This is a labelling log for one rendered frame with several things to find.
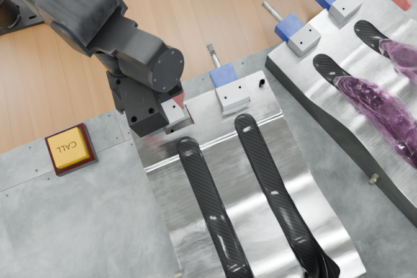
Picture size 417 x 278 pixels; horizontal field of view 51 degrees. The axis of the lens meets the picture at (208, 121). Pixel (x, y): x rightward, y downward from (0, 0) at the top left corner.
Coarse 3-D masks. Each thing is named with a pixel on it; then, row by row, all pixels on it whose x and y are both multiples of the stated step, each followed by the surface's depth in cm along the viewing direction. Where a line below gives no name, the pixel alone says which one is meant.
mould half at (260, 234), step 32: (256, 96) 77; (192, 128) 76; (224, 128) 76; (288, 128) 76; (160, 160) 75; (224, 160) 75; (288, 160) 75; (160, 192) 74; (192, 192) 74; (224, 192) 74; (256, 192) 74; (320, 192) 72; (192, 224) 72; (256, 224) 71; (320, 224) 68; (192, 256) 69; (256, 256) 67; (288, 256) 66; (352, 256) 66
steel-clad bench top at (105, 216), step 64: (256, 64) 88; (64, 128) 86; (128, 128) 86; (320, 128) 85; (0, 192) 83; (64, 192) 83; (128, 192) 82; (0, 256) 80; (64, 256) 80; (128, 256) 79; (384, 256) 78
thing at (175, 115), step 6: (162, 102) 73; (168, 102) 71; (174, 102) 71; (168, 108) 71; (174, 108) 71; (180, 108) 71; (168, 114) 71; (174, 114) 71; (180, 114) 71; (186, 114) 73; (174, 120) 71; (180, 120) 74; (168, 126) 74
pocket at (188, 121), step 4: (188, 112) 80; (184, 120) 79; (188, 120) 79; (192, 120) 78; (176, 124) 79; (180, 124) 79; (184, 124) 79; (188, 124) 79; (168, 128) 79; (172, 128) 79; (176, 128) 79; (180, 128) 79; (168, 132) 79; (172, 132) 80
